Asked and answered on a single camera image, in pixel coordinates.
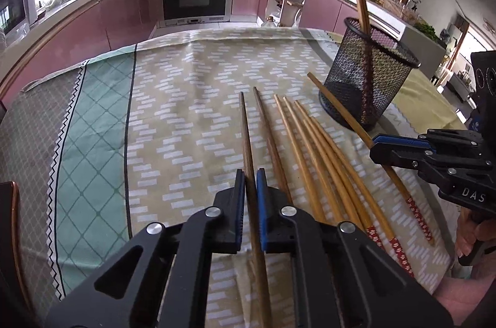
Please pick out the yellow cloth mat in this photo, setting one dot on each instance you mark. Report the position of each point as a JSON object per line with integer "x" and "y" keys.
{"x": 416, "y": 108}

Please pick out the right hand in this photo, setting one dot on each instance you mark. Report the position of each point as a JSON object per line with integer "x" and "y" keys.
{"x": 469, "y": 231}

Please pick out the pink sleeve forearm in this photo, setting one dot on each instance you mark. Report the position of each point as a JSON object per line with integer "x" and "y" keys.
{"x": 470, "y": 302}

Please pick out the light bamboo chopstick three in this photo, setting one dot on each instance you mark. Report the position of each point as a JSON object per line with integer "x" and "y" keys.
{"x": 345, "y": 190}

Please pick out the chopstick beside mesh cup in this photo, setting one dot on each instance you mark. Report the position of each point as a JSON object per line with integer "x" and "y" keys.
{"x": 365, "y": 137}

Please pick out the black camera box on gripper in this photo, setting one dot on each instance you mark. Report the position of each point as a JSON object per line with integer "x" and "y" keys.
{"x": 483, "y": 117}

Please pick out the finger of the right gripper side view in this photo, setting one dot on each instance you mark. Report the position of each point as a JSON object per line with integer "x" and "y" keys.
{"x": 403, "y": 152}

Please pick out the dark brown chopstick on table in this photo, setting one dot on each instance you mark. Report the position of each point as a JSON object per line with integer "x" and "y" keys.
{"x": 272, "y": 148}

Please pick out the black mesh utensil cup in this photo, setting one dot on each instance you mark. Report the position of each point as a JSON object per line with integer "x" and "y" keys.
{"x": 368, "y": 71}

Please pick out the pink lower cabinets left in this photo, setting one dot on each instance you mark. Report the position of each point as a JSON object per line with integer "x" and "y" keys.
{"x": 81, "y": 30}

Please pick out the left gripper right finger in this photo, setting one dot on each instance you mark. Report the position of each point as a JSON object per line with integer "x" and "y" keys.
{"x": 341, "y": 278}

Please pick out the light bamboo chopstick one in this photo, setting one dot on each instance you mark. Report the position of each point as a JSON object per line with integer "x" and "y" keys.
{"x": 308, "y": 180}

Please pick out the light bamboo chopstick two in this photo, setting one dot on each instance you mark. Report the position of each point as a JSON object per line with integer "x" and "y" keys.
{"x": 317, "y": 163}

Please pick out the patterned green beige tablecloth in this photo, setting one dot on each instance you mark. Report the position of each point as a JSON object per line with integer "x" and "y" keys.
{"x": 151, "y": 132}

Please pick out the light bamboo chopstick four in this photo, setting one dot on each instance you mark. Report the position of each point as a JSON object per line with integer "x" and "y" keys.
{"x": 371, "y": 206}

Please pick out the white microwave oven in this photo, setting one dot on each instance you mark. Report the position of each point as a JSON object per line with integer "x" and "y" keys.
{"x": 15, "y": 13}

